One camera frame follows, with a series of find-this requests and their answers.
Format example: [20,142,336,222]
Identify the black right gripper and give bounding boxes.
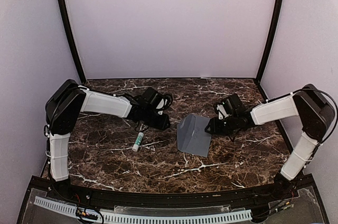
[205,114,238,136]

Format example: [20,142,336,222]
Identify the grey envelope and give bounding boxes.
[177,114,212,157]

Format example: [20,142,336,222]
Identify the white green glue stick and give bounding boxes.
[132,132,144,152]

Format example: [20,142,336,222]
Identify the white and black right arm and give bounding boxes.
[205,84,337,200]

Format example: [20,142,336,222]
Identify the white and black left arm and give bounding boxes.
[44,79,173,201]

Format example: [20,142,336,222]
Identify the grey slotted cable duct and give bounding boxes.
[33,196,252,223]

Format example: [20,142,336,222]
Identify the black table edge rail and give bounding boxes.
[31,175,317,209]

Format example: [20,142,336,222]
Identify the black right frame post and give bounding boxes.
[255,0,283,85]

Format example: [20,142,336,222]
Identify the black frame post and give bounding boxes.
[255,0,283,85]
[58,0,87,83]

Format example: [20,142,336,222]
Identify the black left frame post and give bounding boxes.
[58,0,87,83]

